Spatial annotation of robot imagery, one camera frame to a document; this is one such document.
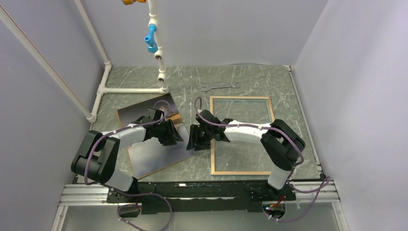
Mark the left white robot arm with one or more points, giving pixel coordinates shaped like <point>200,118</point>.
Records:
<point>96,157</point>

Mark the landscape photo print board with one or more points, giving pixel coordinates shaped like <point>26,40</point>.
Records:
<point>150,156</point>

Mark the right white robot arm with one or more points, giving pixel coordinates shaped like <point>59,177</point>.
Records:
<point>282,144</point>

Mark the blue pipe fitting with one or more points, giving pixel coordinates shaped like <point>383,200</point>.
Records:
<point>150,41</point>

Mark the aluminium extrusion frame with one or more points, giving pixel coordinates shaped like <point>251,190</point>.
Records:
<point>96,195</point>

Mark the orange pipe fitting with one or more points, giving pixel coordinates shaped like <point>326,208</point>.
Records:
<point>129,2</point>

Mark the blue wooden picture frame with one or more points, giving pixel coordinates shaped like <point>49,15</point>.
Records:
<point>238,132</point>

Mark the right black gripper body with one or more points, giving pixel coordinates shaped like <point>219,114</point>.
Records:
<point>203,137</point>

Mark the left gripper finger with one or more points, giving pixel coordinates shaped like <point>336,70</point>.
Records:
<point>172,130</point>
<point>168,139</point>

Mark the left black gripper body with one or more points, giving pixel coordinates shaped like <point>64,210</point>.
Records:
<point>162,129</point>

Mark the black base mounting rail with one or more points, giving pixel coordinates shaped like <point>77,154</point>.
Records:
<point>201,196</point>

